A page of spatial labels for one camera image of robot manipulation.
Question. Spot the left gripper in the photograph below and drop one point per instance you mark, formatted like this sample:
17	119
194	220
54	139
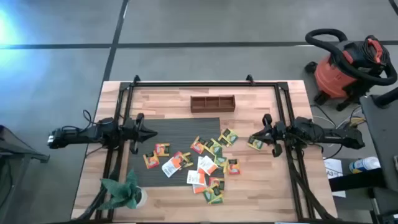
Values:
133	133

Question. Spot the yellow black tea packet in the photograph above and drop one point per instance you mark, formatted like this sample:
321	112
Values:
187	160

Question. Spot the brown wooden tea organizer box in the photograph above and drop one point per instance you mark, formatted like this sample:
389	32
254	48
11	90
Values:
199	109

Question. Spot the green plant in white pot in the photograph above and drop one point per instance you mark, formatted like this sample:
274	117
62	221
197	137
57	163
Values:
122	193

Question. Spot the black aluminium table frame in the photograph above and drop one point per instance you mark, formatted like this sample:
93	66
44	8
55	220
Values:
264	84

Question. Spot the white orange tea packet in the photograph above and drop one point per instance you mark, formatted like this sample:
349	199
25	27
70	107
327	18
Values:
196	178
171	167
209	166
200	160
199	188

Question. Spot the orange red tea packet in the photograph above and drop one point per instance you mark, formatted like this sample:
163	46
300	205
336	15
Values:
178	155

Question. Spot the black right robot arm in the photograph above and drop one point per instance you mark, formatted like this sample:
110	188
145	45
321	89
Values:
326	137

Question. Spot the black cart frame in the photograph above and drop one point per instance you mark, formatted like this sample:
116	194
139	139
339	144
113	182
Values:
18	152

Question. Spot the orange black tea packet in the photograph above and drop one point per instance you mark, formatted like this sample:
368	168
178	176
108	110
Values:
233	166
216	183
198	145
151	160

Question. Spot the orange yellow tea packet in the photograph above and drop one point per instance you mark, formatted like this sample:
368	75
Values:
162	149

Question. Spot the orange black shop vacuum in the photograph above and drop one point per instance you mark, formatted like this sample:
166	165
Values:
332	77

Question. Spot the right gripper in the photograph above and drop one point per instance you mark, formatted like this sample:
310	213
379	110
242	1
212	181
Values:
276	133

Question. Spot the white paper sheet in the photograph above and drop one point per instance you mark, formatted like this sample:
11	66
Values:
332	165

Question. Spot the white blue spray can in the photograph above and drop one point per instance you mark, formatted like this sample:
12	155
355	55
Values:
363	165

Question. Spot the black side table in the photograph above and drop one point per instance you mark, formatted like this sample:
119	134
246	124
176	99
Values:
384	140

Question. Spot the green yellow tea packet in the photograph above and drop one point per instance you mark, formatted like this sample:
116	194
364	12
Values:
256	144
230	135
221	161
222	142
212	195
213	147
217	202

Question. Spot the black tube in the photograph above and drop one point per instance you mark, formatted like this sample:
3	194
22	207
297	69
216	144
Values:
387	98

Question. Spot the dark grey ribbed placemat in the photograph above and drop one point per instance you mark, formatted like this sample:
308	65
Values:
174	130

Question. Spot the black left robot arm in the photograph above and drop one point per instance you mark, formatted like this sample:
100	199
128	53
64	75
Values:
77	135

